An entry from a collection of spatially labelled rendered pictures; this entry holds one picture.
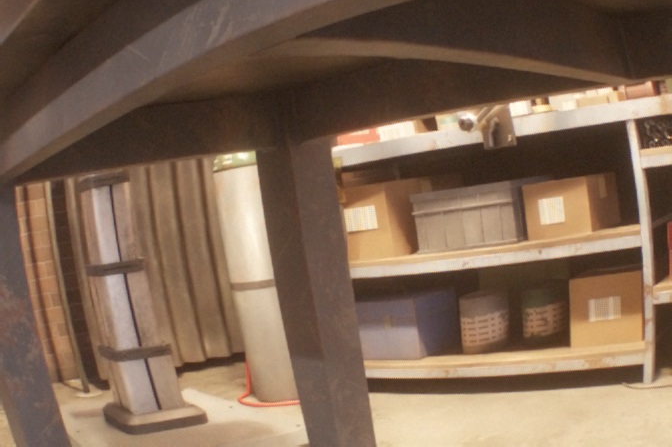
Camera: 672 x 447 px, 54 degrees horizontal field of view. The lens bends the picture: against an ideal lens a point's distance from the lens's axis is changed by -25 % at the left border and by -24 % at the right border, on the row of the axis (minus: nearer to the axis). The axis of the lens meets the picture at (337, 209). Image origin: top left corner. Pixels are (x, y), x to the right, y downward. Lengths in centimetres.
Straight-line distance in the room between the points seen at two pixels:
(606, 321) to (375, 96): 132
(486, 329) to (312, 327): 138
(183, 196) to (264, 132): 245
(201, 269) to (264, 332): 91
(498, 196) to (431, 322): 55
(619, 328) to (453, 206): 75
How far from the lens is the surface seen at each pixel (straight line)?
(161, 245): 358
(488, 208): 242
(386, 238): 266
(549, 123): 219
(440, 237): 255
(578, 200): 224
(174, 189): 358
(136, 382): 157
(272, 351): 282
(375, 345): 282
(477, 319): 257
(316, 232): 123
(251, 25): 41
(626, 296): 221
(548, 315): 248
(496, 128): 229
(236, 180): 279
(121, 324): 156
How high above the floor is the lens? 67
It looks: 1 degrees down
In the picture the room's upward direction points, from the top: 9 degrees counter-clockwise
